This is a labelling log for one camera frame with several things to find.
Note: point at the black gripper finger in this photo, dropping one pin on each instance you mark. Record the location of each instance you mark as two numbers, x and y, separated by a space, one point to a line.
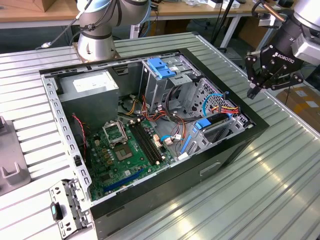
251 67
287 81

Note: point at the hard disk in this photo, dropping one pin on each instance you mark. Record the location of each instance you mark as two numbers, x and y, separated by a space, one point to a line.
202 123

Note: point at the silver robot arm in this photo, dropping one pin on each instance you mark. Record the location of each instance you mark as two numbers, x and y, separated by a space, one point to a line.
95 40

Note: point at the perforated metal disk bay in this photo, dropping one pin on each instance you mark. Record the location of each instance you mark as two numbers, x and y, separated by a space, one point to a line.
220 132

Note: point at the cardboard box with labels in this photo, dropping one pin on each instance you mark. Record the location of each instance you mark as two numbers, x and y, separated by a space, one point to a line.
305 105

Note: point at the black round device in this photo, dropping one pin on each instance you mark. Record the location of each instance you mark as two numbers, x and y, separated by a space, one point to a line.
285 2

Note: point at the black tripod stand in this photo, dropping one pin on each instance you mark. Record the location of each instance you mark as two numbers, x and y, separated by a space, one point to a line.
223 21

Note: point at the long wooden desk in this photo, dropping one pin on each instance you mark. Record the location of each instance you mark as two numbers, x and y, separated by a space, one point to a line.
200 11

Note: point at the blue plastic drive latch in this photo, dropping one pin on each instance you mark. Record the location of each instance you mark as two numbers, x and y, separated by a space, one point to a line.
160 68

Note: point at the metal optical drive cage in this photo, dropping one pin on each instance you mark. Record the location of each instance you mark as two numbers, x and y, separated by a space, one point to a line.
155 90

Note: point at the black power adapter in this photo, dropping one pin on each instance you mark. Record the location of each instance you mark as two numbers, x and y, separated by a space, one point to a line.
153 6

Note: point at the black RAM slot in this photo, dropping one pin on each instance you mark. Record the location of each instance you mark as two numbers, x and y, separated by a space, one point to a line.
149 141
143 143

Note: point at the black open PC case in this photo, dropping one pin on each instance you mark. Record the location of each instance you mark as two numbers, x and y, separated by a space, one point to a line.
175 182

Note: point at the metal locking lever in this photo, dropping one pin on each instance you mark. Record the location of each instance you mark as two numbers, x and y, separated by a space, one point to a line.
123 131

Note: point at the CPU socket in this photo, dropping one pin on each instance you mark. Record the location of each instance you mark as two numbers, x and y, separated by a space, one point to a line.
122 153

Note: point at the grey power supply unit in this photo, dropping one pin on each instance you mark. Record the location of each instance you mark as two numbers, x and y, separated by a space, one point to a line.
90 105

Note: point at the green motherboard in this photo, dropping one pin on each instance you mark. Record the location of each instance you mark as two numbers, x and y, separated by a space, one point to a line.
117 172

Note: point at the blue expansion slot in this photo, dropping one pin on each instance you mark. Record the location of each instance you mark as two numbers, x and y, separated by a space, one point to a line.
122 181

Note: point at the black case fan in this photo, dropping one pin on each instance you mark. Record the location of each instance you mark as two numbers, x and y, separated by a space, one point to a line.
78 140

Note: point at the small brown box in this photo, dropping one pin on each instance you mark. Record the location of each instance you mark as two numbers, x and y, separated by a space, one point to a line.
45 7

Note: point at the grey parts rack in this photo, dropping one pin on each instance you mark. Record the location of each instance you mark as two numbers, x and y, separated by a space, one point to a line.
10 150

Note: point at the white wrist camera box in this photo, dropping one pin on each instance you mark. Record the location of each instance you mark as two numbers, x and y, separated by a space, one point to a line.
306 47

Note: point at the metal expansion slot bracket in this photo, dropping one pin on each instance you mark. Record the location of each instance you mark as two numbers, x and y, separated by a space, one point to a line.
56 212

